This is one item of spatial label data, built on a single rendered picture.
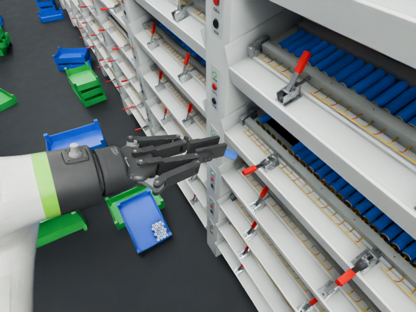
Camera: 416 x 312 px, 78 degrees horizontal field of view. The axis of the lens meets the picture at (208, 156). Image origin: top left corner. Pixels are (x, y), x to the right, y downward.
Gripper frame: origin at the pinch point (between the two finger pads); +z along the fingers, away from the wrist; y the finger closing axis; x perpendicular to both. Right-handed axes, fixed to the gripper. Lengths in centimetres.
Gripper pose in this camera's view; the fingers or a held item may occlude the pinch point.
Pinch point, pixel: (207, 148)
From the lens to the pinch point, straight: 50.2
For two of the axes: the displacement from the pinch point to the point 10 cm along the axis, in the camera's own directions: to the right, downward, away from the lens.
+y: -5.2, -6.3, 5.7
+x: -2.2, 7.5, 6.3
